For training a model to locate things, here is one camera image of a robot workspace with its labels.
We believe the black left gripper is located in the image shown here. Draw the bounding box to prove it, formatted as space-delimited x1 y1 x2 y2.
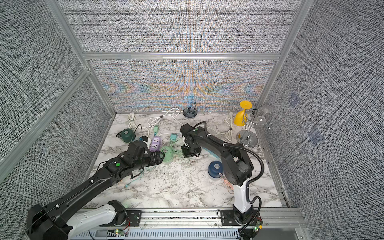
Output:
132 149 167 172

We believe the light green meat grinder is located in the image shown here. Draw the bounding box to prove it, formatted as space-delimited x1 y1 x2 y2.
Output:
160 147 174 165

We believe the light green charging cable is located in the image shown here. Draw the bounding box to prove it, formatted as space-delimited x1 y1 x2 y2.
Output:
172 137 188 158

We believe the teal usb adapter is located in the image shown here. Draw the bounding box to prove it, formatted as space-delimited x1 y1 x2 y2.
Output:
170 133 178 142

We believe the navy blue meat grinder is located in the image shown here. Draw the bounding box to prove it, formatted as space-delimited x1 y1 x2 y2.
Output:
208 161 224 180

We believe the teal power strip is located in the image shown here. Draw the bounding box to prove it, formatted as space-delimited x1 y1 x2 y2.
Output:
206 150 221 159

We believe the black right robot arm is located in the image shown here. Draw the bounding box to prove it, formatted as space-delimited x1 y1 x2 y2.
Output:
180 121 265 226

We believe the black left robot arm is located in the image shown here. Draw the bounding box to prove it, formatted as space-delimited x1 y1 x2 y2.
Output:
26 141 165 240

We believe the dark green meat grinder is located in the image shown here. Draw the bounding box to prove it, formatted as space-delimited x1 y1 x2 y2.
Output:
116 129 136 143

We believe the purple power strip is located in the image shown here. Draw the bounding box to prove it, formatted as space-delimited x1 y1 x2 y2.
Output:
150 136 161 152

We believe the black grinder blade lid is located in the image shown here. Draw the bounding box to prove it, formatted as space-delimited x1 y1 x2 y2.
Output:
183 107 198 119

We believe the yellow plastic goblet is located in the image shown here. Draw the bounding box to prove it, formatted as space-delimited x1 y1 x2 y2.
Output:
234 100 253 127

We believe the clear wine glass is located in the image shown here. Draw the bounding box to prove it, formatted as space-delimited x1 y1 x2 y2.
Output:
254 116 267 128

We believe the green usb wall adapter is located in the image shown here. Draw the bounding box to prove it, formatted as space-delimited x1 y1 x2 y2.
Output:
153 125 159 136

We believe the teal charging cable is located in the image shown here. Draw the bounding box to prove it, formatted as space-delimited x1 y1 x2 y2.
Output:
124 167 157 189

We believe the white power cord left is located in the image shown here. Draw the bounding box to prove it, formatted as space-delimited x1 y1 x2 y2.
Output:
127 112 150 139

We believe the white power cord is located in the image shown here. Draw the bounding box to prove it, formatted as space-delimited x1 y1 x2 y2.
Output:
127 112 150 139
146 107 185 128
206 112 236 142

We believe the white power cord middle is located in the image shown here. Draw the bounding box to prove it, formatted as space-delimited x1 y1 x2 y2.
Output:
146 107 185 128

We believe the white power cord right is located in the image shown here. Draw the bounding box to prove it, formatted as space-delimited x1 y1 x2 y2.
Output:
206 112 236 142

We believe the chrome wire glass rack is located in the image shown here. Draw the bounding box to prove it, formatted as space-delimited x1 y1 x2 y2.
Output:
236 104 274 149

